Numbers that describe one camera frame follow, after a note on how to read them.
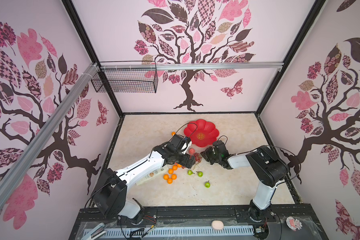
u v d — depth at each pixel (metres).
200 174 0.87
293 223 0.68
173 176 0.85
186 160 0.72
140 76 0.95
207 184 0.83
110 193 0.41
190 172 0.87
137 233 0.72
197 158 0.90
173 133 1.06
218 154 0.78
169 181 0.84
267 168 0.50
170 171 0.87
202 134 1.07
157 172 0.88
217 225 0.70
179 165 0.72
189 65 0.94
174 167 0.89
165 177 0.85
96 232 0.67
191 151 0.95
